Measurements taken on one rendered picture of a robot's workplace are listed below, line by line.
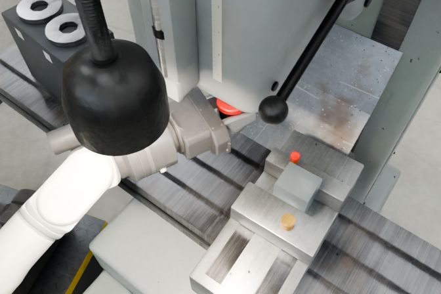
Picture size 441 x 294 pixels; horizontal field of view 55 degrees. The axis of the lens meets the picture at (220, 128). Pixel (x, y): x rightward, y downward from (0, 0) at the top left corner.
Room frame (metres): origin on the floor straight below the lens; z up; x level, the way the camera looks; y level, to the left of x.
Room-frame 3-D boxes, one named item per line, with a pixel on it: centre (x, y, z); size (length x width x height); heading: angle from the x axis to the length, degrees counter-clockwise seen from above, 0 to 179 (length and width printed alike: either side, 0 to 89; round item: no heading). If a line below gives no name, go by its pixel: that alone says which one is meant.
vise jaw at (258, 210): (0.30, -0.09, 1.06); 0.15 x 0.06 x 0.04; 56
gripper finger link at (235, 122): (0.40, -0.03, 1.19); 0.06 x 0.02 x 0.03; 118
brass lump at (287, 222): (0.29, -0.11, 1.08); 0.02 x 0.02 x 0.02
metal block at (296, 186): (0.35, -0.13, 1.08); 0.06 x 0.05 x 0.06; 56
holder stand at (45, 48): (0.69, 0.33, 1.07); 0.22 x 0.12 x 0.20; 48
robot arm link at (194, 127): (0.39, 0.07, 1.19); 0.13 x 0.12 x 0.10; 28
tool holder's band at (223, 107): (0.43, -0.02, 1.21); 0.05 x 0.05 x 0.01
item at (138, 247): (0.43, -0.01, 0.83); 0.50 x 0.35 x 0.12; 143
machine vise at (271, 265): (0.32, -0.11, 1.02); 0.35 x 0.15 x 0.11; 146
